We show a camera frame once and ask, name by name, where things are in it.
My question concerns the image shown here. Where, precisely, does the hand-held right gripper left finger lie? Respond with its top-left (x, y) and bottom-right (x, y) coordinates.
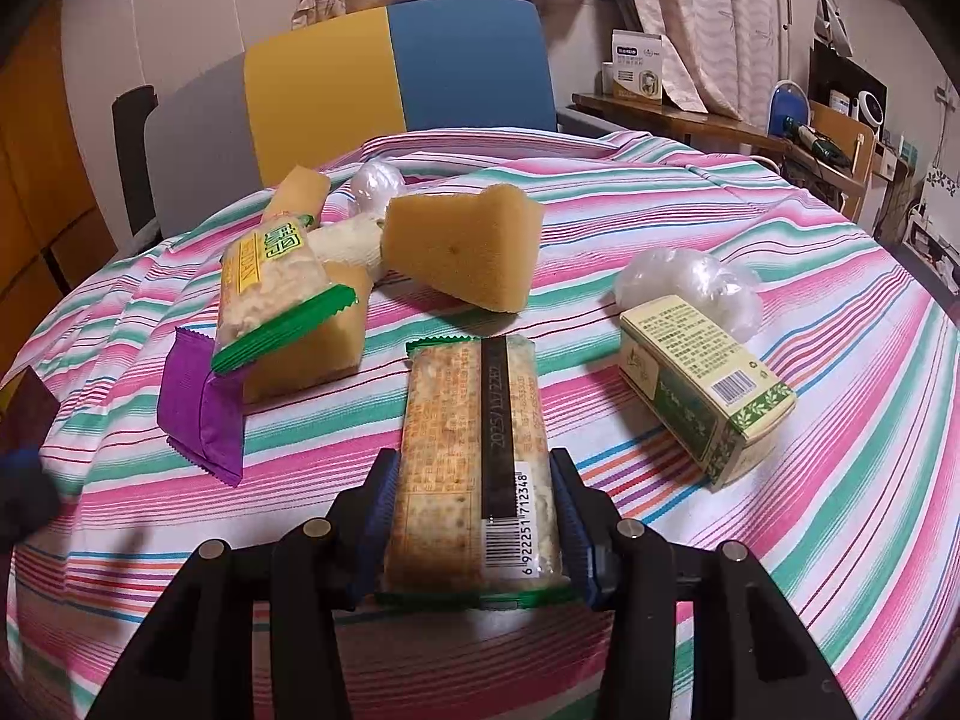
top-left (86, 448), bottom-right (402, 720)

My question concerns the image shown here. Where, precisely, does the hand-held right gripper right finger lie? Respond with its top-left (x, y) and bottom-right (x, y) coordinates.
top-left (547, 448), bottom-right (856, 720)

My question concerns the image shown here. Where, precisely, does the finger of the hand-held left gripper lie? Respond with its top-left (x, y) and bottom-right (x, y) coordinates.
top-left (0, 448), bottom-right (65, 541)

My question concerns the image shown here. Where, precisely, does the green-trimmed cracker packet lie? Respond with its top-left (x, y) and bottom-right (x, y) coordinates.
top-left (375, 336), bottom-right (582, 608)
top-left (211, 214), bottom-right (357, 376)

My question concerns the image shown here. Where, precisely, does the yellow wedge sponge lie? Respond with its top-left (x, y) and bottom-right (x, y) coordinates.
top-left (381, 184), bottom-right (546, 314)

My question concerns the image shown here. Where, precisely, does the yellow block sponge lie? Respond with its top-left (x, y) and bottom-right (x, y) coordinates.
top-left (244, 262), bottom-right (374, 404)

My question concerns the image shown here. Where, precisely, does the purple snack packet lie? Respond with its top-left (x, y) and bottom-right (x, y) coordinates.
top-left (156, 328), bottom-right (245, 488)

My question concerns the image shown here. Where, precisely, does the green and cream carton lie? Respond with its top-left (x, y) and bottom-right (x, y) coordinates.
top-left (619, 295), bottom-right (797, 487)

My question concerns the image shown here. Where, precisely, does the crumpled clear plastic bag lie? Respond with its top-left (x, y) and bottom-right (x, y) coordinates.
top-left (349, 160), bottom-right (410, 222)
top-left (615, 247), bottom-right (762, 342)

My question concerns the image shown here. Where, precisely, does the white gauze roll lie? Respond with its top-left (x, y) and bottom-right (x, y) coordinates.
top-left (307, 211), bottom-right (387, 275)

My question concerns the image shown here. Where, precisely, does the orange wooden wardrobe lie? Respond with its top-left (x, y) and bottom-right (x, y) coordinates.
top-left (0, 0), bottom-right (121, 368)

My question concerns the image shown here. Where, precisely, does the yellow long sponge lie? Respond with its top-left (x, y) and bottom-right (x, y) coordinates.
top-left (262, 165), bottom-right (332, 230)

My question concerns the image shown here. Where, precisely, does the wooden side desk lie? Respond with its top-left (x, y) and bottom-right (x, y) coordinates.
top-left (570, 92), bottom-right (871, 218)

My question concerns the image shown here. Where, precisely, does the grey yellow blue chair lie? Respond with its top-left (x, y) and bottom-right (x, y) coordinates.
top-left (111, 0), bottom-right (560, 241)

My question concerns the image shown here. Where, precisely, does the white printed box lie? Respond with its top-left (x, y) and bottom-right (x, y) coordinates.
top-left (609, 30), bottom-right (668, 104)

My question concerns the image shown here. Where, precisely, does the blue desk fan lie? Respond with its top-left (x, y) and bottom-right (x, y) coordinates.
top-left (771, 79), bottom-right (811, 137)

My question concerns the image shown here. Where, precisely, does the light wooden chair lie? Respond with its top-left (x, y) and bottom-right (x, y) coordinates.
top-left (810, 101), bottom-right (877, 218)

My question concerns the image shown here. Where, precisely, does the black monitor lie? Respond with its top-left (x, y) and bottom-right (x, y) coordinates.
top-left (808, 41), bottom-right (887, 121)

